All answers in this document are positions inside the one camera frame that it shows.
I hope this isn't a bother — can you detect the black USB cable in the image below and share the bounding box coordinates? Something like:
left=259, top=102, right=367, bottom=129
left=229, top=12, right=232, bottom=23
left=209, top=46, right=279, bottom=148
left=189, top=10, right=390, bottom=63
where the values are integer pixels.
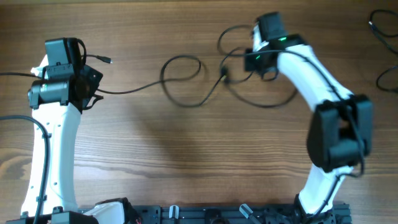
left=368, top=9, right=398, bottom=93

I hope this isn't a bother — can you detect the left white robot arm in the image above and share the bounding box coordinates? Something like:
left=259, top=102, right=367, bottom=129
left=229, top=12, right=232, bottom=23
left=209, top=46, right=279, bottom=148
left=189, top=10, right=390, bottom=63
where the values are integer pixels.
left=3, top=37, right=131, bottom=223

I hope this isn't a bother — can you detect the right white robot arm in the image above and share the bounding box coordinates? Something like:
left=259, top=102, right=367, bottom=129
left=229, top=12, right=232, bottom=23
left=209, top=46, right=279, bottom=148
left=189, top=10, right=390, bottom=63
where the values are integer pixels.
left=244, top=12, right=373, bottom=223

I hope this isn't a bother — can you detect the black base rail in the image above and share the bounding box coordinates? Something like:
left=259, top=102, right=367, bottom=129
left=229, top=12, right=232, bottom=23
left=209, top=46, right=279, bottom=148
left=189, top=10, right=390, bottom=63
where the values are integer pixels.
left=130, top=203, right=352, bottom=224

